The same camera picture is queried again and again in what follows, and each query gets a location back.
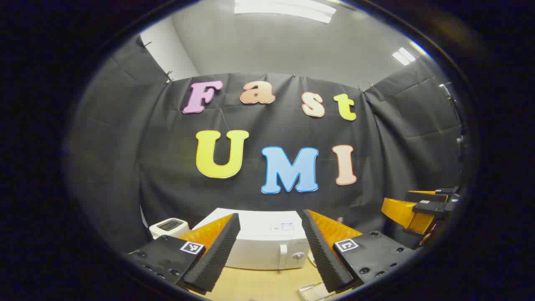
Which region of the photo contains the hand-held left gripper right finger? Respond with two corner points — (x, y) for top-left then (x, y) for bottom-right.
(298, 208), (418, 294)

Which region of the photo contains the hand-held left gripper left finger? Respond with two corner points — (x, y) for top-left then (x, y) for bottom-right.
(125, 212), (242, 296)

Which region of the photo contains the white microwave oven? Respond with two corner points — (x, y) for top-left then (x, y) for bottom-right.
(193, 208), (312, 271)

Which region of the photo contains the white rectangular tray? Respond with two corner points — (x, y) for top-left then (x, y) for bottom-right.
(298, 282), (335, 301)

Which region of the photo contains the white toaster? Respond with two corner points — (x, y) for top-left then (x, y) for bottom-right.
(149, 218), (191, 240)

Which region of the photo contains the long ceiling light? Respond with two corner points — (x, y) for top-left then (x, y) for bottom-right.
(234, 0), (337, 24)

